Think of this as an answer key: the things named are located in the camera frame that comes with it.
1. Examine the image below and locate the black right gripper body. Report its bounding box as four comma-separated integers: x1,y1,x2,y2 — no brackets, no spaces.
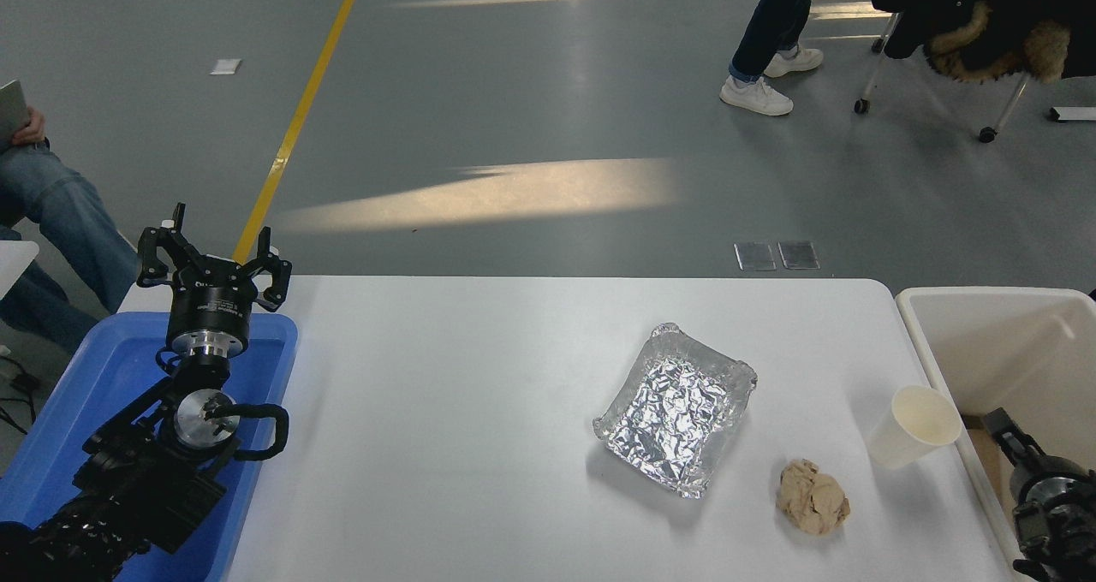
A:
1009,452,1096,502

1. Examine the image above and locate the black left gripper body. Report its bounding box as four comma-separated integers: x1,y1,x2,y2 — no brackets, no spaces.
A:
166,257,259,343

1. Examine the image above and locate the white paper cup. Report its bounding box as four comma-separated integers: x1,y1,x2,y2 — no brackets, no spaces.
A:
867,385,964,471

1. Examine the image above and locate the person's hand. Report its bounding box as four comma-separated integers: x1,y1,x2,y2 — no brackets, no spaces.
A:
10,106,49,147

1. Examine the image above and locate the large pale bin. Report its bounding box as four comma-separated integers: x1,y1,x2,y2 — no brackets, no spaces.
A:
895,287,1096,582

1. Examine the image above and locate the person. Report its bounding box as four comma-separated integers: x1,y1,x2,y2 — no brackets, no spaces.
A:
719,0,827,117
0,107,142,352

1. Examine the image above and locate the blue plastic tray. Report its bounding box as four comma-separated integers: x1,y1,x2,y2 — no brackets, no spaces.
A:
0,311,299,582

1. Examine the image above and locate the small white side table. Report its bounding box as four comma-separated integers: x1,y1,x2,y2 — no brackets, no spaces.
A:
0,240,40,300

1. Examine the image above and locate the crumpled tan paper ball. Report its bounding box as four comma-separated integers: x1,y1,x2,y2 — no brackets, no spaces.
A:
777,459,851,536

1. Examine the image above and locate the grey tablet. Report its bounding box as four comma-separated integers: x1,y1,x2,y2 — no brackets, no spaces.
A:
0,80,31,155

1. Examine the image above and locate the metal floor plate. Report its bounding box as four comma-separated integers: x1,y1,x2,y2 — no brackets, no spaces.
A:
734,241,777,272
777,241,821,270

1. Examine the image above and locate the crumpled foil tray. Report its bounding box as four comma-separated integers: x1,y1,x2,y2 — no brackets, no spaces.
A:
593,323,759,499

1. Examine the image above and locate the metal wheeled chair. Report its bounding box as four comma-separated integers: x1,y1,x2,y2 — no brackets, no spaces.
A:
854,13,1033,144

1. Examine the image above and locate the black fur-trimmed coat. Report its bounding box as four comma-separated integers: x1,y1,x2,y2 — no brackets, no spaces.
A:
872,0,1096,85

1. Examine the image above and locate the black floor cable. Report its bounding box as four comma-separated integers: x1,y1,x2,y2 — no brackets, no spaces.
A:
0,355,39,436

